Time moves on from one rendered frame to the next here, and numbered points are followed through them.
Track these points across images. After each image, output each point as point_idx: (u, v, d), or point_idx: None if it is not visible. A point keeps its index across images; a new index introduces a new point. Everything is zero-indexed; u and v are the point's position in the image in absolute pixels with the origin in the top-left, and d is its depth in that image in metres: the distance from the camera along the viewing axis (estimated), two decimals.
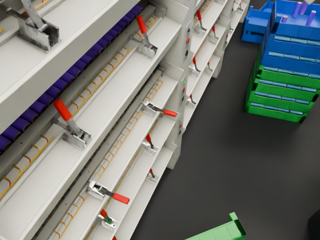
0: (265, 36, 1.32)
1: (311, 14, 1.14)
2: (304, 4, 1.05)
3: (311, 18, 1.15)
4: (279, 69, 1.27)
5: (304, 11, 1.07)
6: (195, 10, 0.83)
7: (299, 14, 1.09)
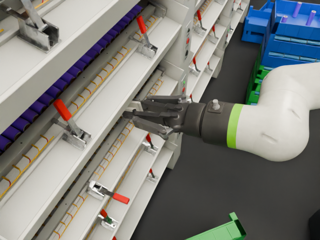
0: (265, 36, 1.32)
1: (311, 14, 1.14)
2: None
3: (311, 18, 1.15)
4: None
5: None
6: (195, 10, 0.83)
7: None
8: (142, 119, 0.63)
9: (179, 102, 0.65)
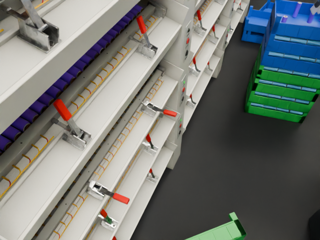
0: (265, 36, 1.32)
1: None
2: None
3: (312, 15, 1.14)
4: (279, 69, 1.27)
5: None
6: (195, 10, 0.83)
7: None
8: None
9: None
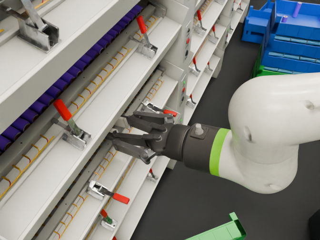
0: (265, 36, 1.32)
1: None
2: None
3: None
4: (279, 69, 1.27)
5: None
6: (195, 10, 0.83)
7: None
8: (122, 142, 0.59)
9: (165, 121, 0.62)
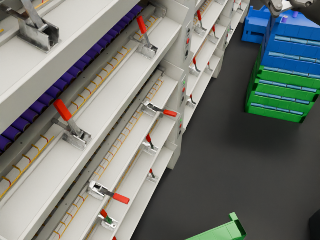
0: (265, 36, 1.32)
1: None
2: None
3: None
4: (279, 69, 1.27)
5: None
6: (195, 10, 0.83)
7: None
8: None
9: None
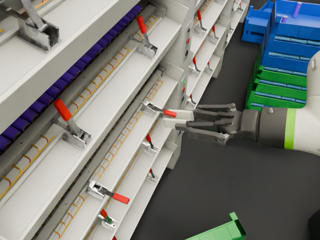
0: (265, 36, 1.32)
1: None
2: None
3: None
4: (279, 69, 1.27)
5: None
6: (195, 10, 0.83)
7: None
8: None
9: None
